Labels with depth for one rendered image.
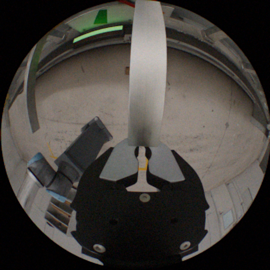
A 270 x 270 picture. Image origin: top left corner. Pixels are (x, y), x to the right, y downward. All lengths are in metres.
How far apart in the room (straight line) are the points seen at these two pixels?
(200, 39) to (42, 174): 0.88
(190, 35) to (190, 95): 0.83
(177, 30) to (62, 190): 0.87
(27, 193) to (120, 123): 1.06
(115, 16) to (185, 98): 0.96
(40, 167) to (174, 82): 1.23
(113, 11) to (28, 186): 0.73
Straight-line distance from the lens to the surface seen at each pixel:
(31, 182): 0.61
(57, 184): 0.64
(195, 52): 1.03
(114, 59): 1.02
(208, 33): 0.37
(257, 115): 2.74
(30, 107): 0.25
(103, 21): 0.33
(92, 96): 1.06
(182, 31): 0.35
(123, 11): 0.29
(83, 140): 0.82
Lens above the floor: 0.94
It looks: 62 degrees down
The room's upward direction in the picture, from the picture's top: 175 degrees counter-clockwise
